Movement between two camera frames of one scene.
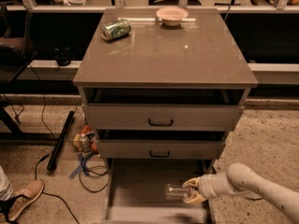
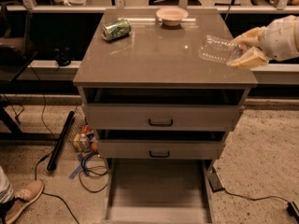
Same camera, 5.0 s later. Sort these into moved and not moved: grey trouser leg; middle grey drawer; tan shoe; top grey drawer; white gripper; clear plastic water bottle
Moved: clear plastic water bottle; white gripper
Not moved: grey trouser leg; tan shoe; top grey drawer; middle grey drawer
